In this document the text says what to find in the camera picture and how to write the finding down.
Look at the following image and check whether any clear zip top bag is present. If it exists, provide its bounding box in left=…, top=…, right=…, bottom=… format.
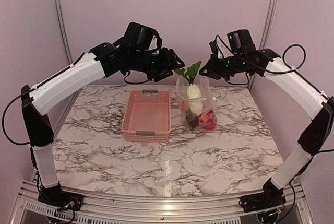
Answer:
left=176, top=75, right=218, bottom=132

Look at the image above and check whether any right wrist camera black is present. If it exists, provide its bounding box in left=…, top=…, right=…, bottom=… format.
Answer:
left=227, top=29, right=256, bottom=55

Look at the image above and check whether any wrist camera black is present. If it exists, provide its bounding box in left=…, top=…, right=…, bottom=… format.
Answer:
left=120, top=21, right=162, bottom=54
left=227, top=29, right=256, bottom=55

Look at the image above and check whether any pink plastic basket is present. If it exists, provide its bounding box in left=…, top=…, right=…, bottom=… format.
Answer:
left=121, top=89, right=171, bottom=143

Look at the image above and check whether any white cabbage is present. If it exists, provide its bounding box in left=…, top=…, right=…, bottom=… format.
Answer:
left=189, top=99, right=203, bottom=116
left=174, top=61, right=202, bottom=99

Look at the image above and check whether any dark purple pepper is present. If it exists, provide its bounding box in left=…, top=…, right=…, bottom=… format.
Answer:
left=185, top=114, right=199, bottom=128

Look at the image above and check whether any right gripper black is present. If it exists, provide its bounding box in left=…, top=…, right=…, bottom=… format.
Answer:
left=198, top=53, right=252, bottom=80

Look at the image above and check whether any orange pepper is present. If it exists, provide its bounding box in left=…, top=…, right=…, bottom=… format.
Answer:
left=181, top=101, right=190, bottom=114

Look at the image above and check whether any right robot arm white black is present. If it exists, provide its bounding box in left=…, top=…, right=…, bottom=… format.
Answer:
left=199, top=49, right=333, bottom=207

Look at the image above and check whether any aluminium front rail frame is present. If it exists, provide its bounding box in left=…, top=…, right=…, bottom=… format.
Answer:
left=9, top=181, right=314, bottom=223

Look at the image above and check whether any red pepper front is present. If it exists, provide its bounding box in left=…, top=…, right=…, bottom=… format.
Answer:
left=204, top=122, right=217, bottom=131

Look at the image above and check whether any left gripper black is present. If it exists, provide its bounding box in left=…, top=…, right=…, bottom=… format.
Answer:
left=129, top=46, right=185, bottom=82

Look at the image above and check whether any aluminium corner post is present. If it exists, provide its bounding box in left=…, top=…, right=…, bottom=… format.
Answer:
left=246, top=0, right=282, bottom=90
left=53, top=0, right=73, bottom=64

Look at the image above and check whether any right aluminium corner post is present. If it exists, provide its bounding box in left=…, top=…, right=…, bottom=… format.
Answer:
left=246, top=0, right=282, bottom=90

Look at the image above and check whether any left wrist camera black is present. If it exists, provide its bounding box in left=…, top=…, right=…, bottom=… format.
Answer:
left=120, top=21, right=162, bottom=54

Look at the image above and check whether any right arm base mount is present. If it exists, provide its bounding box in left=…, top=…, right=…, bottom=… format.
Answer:
left=238, top=179, right=286, bottom=213

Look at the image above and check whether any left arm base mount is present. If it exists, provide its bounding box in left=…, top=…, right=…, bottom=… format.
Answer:
left=38, top=182, right=84, bottom=211

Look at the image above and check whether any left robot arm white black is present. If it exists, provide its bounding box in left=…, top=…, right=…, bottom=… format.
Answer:
left=21, top=40, right=185, bottom=206

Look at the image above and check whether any red pepper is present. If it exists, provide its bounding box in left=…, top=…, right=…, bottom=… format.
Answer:
left=204, top=122, right=217, bottom=131
left=198, top=110, right=217, bottom=126

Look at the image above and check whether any left aluminium corner post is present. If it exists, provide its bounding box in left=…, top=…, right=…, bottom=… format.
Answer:
left=53, top=0, right=73, bottom=64

